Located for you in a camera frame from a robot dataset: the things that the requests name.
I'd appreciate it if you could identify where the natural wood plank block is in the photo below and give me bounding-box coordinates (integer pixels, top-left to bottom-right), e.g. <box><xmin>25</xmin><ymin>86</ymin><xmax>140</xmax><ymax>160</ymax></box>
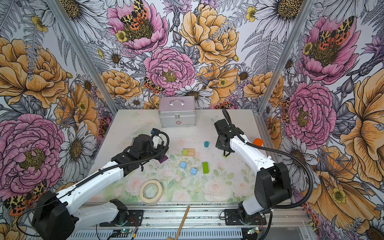
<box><xmin>182</xmin><ymin>148</ymin><xmax>195</xmax><ymax>157</ymax></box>

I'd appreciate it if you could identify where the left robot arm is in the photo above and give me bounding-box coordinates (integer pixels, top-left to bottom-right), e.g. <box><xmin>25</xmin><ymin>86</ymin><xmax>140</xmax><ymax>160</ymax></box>
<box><xmin>32</xmin><ymin>129</ymin><xmax>170</xmax><ymax>240</ymax></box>

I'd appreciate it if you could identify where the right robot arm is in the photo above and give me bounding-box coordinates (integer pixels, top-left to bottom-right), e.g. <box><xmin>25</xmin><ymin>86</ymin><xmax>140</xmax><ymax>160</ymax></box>
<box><xmin>214</xmin><ymin>119</ymin><xmax>292</xmax><ymax>223</ymax></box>

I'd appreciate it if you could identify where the purple wood block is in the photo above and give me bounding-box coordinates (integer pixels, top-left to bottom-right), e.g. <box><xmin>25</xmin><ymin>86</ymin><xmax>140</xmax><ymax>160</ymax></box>
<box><xmin>159</xmin><ymin>156</ymin><xmax>169</xmax><ymax>164</ymax></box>

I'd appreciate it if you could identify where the long green block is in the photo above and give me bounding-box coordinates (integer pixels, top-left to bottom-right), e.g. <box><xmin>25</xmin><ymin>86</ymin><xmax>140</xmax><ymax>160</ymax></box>
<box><xmin>202</xmin><ymin>162</ymin><xmax>210</xmax><ymax>174</ymax></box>

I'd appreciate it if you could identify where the orange plastic cup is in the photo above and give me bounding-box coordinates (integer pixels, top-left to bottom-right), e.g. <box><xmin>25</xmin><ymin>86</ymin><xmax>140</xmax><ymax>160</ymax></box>
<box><xmin>253</xmin><ymin>138</ymin><xmax>264</xmax><ymax>147</ymax></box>

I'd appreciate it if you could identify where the light blue cube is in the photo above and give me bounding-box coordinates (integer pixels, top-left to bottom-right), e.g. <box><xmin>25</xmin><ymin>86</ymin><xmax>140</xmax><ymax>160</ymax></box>
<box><xmin>191</xmin><ymin>168</ymin><xmax>197</xmax><ymax>176</ymax></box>
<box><xmin>180</xmin><ymin>162</ymin><xmax>187</xmax><ymax>169</ymax></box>

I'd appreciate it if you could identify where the silver first aid case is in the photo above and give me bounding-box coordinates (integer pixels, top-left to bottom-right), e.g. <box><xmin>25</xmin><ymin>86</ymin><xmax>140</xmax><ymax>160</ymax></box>
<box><xmin>158</xmin><ymin>96</ymin><xmax>196</xmax><ymax>128</ymax></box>

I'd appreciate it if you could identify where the masking tape roll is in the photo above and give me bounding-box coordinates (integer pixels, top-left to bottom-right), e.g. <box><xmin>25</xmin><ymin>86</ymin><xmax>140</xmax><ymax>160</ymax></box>
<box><xmin>139</xmin><ymin>180</ymin><xmax>163</xmax><ymax>205</ymax></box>

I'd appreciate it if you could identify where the wooden stick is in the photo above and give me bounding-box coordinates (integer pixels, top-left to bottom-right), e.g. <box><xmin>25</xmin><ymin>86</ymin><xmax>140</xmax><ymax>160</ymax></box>
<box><xmin>167</xmin><ymin>206</ymin><xmax>191</xmax><ymax>240</ymax></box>

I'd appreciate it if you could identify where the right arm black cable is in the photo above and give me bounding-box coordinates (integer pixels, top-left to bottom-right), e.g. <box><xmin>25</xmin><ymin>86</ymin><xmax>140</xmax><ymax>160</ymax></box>
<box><xmin>221</xmin><ymin>108</ymin><xmax>314</xmax><ymax>209</ymax></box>

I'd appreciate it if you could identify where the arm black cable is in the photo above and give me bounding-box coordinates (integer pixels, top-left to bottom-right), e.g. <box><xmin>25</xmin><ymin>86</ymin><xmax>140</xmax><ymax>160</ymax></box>
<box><xmin>221</xmin><ymin>108</ymin><xmax>314</xmax><ymax>209</ymax></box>
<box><xmin>16</xmin><ymin>131</ymin><xmax>170</xmax><ymax>238</ymax></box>

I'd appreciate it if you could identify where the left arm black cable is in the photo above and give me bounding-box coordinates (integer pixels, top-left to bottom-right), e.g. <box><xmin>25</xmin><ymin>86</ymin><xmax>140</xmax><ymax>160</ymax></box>
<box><xmin>16</xmin><ymin>131</ymin><xmax>170</xmax><ymax>238</ymax></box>

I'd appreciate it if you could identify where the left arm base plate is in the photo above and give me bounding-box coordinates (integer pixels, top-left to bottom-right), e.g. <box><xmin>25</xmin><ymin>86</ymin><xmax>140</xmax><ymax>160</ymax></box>
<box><xmin>100</xmin><ymin>210</ymin><xmax>144</xmax><ymax>227</ymax></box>

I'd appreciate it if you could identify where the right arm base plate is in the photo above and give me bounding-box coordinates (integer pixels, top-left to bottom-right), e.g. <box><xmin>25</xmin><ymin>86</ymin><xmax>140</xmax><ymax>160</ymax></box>
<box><xmin>224</xmin><ymin>209</ymin><xmax>267</xmax><ymax>226</ymax></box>

